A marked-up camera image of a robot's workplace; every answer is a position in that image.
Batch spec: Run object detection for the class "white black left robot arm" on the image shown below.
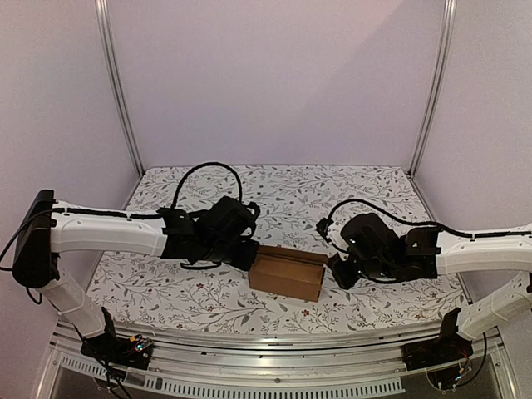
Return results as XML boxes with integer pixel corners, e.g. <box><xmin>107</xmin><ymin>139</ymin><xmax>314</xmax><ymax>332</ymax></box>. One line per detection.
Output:
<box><xmin>5</xmin><ymin>190</ymin><xmax>260</xmax><ymax>361</ymax></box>

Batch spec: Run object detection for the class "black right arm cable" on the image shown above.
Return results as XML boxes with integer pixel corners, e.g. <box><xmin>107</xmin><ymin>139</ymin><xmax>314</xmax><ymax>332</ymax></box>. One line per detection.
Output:
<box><xmin>322</xmin><ymin>198</ymin><xmax>532</xmax><ymax>283</ymax></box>

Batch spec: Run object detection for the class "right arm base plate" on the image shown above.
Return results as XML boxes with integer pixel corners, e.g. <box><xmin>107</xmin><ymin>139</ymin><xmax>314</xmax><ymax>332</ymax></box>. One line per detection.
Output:
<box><xmin>401</xmin><ymin>308</ymin><xmax>473</xmax><ymax>391</ymax></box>

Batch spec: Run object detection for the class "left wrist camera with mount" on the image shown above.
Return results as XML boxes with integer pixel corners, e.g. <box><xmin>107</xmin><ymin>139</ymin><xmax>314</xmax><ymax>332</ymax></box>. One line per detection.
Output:
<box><xmin>245</xmin><ymin>201</ymin><xmax>260</xmax><ymax>220</ymax></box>

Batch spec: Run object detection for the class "floral patterned table mat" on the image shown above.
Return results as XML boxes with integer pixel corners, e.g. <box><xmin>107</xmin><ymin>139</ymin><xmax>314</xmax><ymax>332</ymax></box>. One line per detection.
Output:
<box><xmin>87</xmin><ymin>165</ymin><xmax>465</xmax><ymax>335</ymax></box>

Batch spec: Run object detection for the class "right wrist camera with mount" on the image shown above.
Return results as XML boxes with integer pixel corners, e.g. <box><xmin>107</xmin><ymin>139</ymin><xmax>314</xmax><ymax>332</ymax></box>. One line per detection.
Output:
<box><xmin>316</xmin><ymin>218</ymin><xmax>345</xmax><ymax>253</ymax></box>

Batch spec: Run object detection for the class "left aluminium corner post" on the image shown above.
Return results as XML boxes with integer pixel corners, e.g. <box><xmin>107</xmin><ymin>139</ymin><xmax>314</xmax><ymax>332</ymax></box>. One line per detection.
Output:
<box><xmin>95</xmin><ymin>0</ymin><xmax>145</xmax><ymax>178</ymax></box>

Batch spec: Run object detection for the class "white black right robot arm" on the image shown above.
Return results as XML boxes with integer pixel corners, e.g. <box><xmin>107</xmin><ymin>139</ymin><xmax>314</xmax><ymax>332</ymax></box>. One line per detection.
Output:
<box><xmin>317</xmin><ymin>213</ymin><xmax>531</xmax><ymax>362</ymax></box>

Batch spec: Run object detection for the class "aluminium front rail frame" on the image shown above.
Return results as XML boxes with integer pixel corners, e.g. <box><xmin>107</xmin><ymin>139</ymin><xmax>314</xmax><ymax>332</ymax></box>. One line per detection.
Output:
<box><xmin>36</xmin><ymin>321</ymin><xmax>524</xmax><ymax>398</ymax></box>

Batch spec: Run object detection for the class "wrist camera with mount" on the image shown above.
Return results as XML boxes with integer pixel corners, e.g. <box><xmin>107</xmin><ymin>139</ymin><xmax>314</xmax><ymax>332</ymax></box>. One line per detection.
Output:
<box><xmin>316</xmin><ymin>218</ymin><xmax>345</xmax><ymax>253</ymax></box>
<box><xmin>245</xmin><ymin>201</ymin><xmax>260</xmax><ymax>220</ymax></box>

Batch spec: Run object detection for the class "brown cardboard box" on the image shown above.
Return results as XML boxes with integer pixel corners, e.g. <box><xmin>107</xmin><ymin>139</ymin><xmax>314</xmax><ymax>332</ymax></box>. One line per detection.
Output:
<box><xmin>248</xmin><ymin>245</ymin><xmax>328</xmax><ymax>303</ymax></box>

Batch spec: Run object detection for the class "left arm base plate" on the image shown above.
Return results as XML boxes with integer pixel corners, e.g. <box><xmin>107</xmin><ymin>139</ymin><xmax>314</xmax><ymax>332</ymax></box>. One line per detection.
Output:
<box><xmin>81</xmin><ymin>308</ymin><xmax>154</xmax><ymax>370</ymax></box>

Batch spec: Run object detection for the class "right aluminium corner post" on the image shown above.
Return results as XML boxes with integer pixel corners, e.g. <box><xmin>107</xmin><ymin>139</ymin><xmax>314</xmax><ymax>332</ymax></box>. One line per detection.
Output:
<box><xmin>406</xmin><ymin>0</ymin><xmax>458</xmax><ymax>178</ymax></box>

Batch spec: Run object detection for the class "aluminium corner post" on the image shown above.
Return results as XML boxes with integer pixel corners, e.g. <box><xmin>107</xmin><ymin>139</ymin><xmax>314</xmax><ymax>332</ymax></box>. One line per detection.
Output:
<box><xmin>406</xmin><ymin>0</ymin><xmax>458</xmax><ymax>178</ymax></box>
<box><xmin>95</xmin><ymin>0</ymin><xmax>145</xmax><ymax>178</ymax></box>

